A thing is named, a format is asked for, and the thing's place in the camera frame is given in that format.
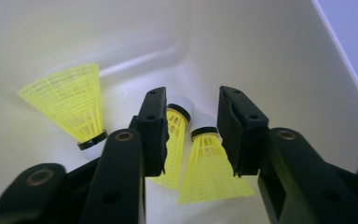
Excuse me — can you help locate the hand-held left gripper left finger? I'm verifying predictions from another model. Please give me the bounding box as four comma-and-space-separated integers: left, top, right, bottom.
136, 86, 170, 178

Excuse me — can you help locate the yellow shuttlecock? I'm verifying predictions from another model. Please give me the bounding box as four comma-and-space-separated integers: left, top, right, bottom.
177, 114, 256, 205
148, 95, 196, 191
18, 63, 109, 161

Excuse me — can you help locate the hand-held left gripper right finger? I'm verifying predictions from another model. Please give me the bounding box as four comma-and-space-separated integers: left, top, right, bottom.
216, 85, 269, 177

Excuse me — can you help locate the white plastic basket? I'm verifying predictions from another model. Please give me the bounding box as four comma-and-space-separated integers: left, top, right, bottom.
0, 0, 358, 224

